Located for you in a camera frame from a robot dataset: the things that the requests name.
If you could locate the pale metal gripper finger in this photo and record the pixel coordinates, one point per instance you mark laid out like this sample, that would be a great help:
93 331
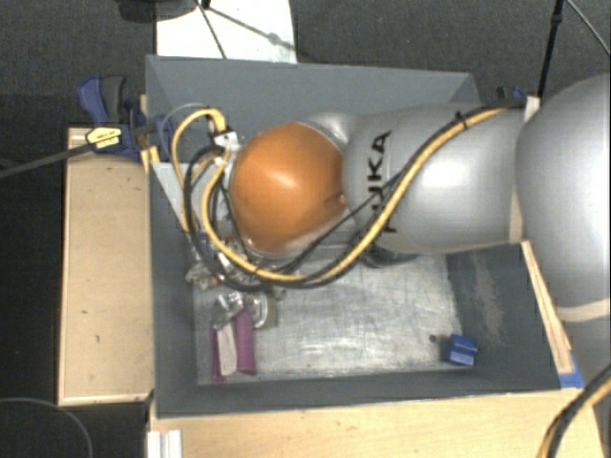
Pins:
227 351

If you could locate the purple flat block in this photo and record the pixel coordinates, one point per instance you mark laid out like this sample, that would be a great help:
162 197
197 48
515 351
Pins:
246 346

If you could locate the grey metal bin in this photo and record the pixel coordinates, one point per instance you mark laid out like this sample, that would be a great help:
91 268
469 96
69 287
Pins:
372 313

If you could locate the pale wood board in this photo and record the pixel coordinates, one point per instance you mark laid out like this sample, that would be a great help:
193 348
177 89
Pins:
105 265

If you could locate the blue plastic block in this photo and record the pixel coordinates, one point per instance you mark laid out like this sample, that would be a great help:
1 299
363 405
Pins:
459 350

